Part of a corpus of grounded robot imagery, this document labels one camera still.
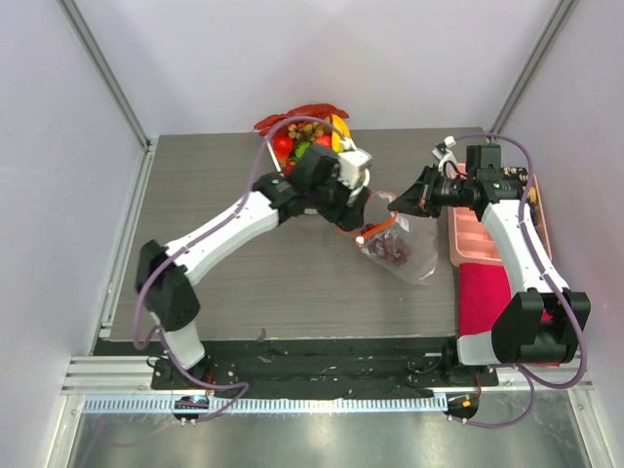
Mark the yellow banana bunch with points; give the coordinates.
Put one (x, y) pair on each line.
(333, 136)

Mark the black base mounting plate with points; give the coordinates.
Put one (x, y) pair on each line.
(315, 369)

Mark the clear zip bag orange zipper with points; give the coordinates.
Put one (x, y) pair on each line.
(419, 233)

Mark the red tomato toy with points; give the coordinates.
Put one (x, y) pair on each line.
(282, 146)

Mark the red folded cloth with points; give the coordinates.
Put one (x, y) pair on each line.
(482, 297)

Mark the brown longan cluster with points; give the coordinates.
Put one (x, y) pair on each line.
(305, 131)

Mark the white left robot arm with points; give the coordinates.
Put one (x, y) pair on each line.
(327, 182)

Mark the pink plastic organizer tray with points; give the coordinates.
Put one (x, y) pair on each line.
(469, 242)

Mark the purple grape bunch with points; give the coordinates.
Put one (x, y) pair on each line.
(389, 247)

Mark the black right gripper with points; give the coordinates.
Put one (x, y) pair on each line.
(430, 191)

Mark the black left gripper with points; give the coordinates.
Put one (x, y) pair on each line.
(344, 215)

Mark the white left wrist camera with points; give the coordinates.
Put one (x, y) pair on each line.
(352, 162)

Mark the aluminium frame rail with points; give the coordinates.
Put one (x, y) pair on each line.
(91, 46)

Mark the white slotted cable duct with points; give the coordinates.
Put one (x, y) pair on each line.
(171, 403)

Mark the red lobster toy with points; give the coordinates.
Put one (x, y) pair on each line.
(318, 110)

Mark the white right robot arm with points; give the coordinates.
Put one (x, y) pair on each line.
(500, 205)

